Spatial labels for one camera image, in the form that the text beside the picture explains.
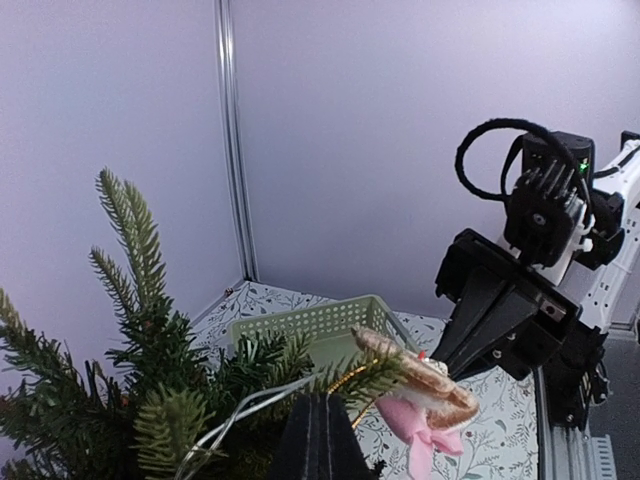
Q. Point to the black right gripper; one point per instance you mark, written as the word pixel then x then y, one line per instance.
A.
pixel 508 316

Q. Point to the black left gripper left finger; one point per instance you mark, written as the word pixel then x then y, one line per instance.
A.
pixel 298 453

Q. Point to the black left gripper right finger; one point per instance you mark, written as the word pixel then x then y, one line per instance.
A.
pixel 343 457

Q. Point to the clear wire fairy lights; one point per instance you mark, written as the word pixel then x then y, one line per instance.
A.
pixel 253 403

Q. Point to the pink bow ornaments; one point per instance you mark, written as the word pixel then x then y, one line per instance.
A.
pixel 427 410

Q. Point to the pale green perforated basket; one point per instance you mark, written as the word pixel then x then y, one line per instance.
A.
pixel 329 326

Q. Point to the small green christmas tree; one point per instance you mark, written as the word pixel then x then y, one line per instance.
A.
pixel 76 422

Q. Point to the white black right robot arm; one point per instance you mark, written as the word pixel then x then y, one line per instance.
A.
pixel 595 279

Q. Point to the floral white table mat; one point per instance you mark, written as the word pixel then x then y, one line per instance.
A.
pixel 501 442

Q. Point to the aluminium front rail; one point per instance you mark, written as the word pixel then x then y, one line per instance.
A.
pixel 608 447

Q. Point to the right aluminium frame post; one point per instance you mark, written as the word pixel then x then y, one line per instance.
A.
pixel 230 116

